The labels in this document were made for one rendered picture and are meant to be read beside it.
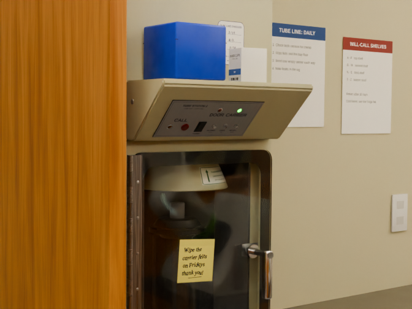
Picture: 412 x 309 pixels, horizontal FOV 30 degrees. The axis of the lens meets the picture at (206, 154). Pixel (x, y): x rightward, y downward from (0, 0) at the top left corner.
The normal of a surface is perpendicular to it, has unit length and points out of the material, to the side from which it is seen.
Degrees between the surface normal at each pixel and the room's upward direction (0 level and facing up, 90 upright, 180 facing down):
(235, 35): 90
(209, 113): 135
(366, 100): 90
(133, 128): 90
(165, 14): 90
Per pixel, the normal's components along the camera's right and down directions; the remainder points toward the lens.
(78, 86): -0.81, 0.03
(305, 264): 0.59, 0.05
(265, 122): 0.41, 0.74
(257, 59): 0.40, 0.05
